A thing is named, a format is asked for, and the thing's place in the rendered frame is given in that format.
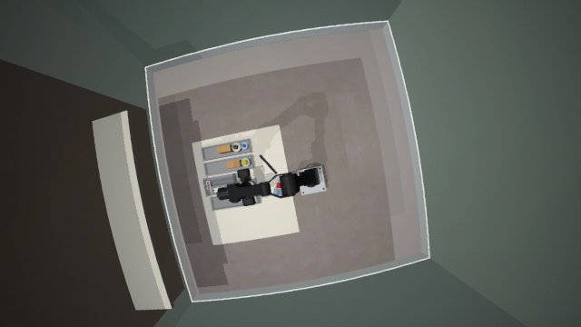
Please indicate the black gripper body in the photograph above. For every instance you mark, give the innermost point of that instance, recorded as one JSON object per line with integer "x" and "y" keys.
{"x": 243, "y": 175}

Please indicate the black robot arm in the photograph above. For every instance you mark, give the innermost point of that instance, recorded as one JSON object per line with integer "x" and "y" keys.
{"x": 290, "y": 184}

